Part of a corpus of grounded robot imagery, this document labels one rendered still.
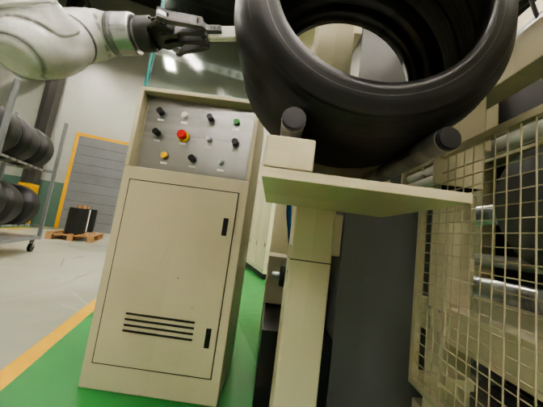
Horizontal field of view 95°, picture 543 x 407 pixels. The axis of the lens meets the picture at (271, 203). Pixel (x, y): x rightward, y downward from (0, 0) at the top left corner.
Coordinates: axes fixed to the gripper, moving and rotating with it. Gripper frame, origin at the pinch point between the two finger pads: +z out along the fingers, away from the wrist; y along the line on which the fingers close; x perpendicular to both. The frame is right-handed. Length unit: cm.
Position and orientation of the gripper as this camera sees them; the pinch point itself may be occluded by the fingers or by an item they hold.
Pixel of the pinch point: (223, 34)
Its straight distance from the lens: 73.5
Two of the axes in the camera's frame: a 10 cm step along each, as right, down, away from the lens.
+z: 10.0, -0.1, 0.0
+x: 0.1, 9.9, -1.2
